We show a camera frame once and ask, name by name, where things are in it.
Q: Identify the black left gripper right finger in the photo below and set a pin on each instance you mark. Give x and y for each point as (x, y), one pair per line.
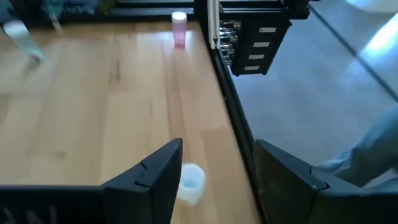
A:
(289, 193)

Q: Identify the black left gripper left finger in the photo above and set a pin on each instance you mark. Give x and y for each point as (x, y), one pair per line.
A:
(149, 186)

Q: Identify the white plastic medicine bottle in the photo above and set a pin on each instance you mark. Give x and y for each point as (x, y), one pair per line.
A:
(192, 183)

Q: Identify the pink medicine bottle white cap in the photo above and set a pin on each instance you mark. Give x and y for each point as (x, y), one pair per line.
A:
(179, 29)

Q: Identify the black drawer unit silver labels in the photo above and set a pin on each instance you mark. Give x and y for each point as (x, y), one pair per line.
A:
(258, 46)

